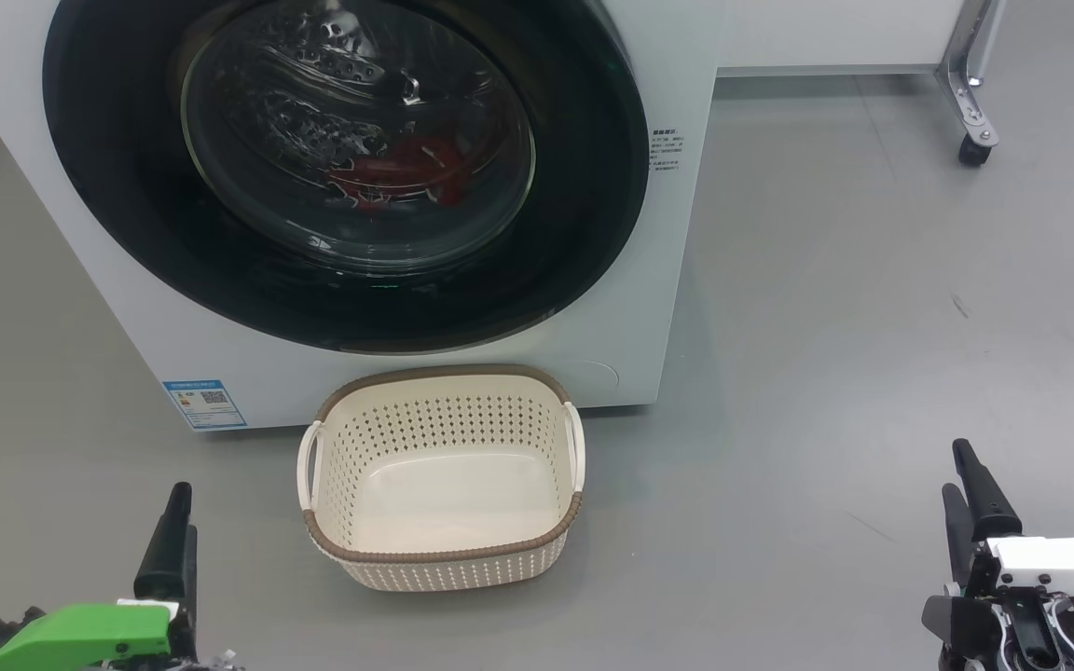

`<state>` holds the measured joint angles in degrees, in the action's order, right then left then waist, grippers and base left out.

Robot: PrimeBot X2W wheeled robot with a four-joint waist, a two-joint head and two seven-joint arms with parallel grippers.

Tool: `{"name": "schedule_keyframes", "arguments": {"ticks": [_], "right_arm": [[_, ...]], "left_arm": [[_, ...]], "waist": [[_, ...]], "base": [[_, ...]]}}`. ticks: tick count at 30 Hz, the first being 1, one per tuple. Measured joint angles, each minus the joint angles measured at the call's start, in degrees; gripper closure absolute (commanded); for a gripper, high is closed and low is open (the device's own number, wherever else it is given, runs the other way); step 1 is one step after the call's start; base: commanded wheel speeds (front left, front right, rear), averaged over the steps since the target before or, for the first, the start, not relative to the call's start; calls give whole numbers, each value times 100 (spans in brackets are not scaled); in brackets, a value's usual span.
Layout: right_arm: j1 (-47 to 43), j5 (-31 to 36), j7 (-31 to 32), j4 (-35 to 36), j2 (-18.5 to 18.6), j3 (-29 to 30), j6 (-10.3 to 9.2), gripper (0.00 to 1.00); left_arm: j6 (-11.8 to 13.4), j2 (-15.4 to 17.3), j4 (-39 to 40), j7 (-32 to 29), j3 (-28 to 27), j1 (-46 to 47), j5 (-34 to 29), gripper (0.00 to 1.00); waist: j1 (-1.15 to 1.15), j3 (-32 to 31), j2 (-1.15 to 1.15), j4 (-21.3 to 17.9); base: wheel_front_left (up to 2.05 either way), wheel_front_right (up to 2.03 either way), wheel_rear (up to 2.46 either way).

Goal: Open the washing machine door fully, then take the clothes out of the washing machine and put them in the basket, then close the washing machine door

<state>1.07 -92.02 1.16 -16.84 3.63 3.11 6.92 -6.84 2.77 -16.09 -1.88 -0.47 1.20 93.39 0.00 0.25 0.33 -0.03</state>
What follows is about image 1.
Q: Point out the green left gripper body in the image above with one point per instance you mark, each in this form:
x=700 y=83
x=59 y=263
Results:
x=80 y=638

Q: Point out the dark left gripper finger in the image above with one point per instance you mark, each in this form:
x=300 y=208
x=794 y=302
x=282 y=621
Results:
x=164 y=550
x=190 y=596

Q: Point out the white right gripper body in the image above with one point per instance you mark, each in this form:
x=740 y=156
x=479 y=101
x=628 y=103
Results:
x=1059 y=564

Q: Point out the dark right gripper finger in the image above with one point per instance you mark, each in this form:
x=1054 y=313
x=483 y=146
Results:
x=984 y=499
x=961 y=540

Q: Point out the black round glass washer door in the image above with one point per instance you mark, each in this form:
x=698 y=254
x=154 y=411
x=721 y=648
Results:
x=127 y=205

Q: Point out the red and white garment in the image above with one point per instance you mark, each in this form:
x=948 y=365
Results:
x=397 y=170

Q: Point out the cream perforated laundry basket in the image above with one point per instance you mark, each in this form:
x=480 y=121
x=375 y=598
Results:
x=444 y=485

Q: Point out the white front-load washing machine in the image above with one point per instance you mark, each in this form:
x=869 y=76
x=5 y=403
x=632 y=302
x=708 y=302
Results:
x=80 y=280

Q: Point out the stainless steel washing machine drum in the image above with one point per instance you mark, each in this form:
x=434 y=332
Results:
x=295 y=121

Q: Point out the blue energy label sticker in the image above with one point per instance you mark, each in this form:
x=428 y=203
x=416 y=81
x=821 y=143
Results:
x=204 y=403

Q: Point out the black caster wheel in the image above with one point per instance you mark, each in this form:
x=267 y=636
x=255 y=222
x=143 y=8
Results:
x=973 y=151

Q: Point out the round filter cover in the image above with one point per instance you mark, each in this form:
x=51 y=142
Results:
x=593 y=384

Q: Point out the black text warning label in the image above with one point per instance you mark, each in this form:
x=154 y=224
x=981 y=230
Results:
x=667 y=149

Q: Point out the white partition with metal leg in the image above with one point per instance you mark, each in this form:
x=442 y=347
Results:
x=826 y=33

